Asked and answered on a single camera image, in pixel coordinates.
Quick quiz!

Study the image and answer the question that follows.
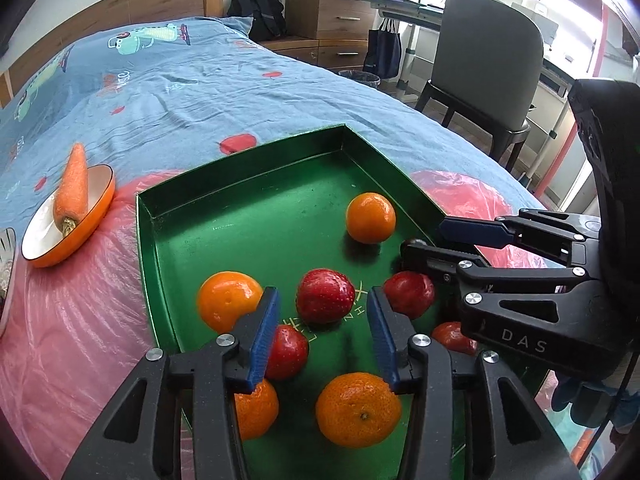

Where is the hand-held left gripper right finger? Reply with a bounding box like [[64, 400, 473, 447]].
[[366, 286, 583, 480]]

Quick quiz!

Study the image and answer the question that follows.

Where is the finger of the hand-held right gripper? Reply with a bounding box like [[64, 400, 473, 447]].
[[399, 239, 608, 328], [436, 210, 603, 266]]

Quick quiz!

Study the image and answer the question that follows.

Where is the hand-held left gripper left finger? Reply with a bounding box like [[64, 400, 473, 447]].
[[62, 286, 282, 480]]

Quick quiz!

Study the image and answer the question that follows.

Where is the red apple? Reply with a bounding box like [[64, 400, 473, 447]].
[[296, 268, 357, 324], [382, 271, 436, 321]]

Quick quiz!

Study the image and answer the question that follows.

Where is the orange mandarin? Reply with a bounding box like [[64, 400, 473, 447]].
[[346, 192, 397, 245], [234, 377, 280, 442], [197, 271, 265, 333], [315, 372, 403, 449]]

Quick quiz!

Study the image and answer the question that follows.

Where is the green tray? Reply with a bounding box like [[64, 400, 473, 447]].
[[136, 124, 553, 480]]

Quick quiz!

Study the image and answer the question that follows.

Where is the person's right hand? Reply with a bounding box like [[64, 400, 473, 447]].
[[550, 372, 640, 433]]

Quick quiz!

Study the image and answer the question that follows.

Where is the grey chair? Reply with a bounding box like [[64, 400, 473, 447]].
[[414, 0, 545, 171]]

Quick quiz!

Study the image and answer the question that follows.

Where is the pink plastic sheet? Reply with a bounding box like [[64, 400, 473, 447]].
[[0, 167, 601, 480]]

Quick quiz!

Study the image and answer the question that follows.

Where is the black mesh wastebasket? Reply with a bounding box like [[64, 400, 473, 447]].
[[338, 69, 381, 90]]

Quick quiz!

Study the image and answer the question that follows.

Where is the dark blue tote bag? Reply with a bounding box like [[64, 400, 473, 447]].
[[362, 17, 403, 81]]

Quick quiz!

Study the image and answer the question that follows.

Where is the grey desk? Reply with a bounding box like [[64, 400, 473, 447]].
[[362, 0, 451, 101]]

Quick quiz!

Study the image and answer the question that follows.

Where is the orange oval dish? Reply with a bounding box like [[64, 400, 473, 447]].
[[21, 165, 116, 268]]

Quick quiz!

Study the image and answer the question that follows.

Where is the carrot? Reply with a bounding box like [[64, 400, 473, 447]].
[[53, 143, 90, 235]]

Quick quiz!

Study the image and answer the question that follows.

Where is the wooden drawer chest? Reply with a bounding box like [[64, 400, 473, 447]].
[[263, 0, 377, 72]]

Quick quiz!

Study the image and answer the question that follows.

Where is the patterned white plate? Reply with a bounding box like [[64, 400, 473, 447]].
[[0, 227, 18, 336]]

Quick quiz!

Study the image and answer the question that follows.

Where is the black backpack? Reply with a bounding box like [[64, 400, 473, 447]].
[[226, 0, 287, 42]]

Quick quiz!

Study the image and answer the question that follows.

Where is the wooden headboard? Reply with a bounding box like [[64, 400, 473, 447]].
[[0, 0, 224, 108]]

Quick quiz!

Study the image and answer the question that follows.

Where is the black cable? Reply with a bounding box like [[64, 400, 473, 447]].
[[582, 360, 632, 468]]

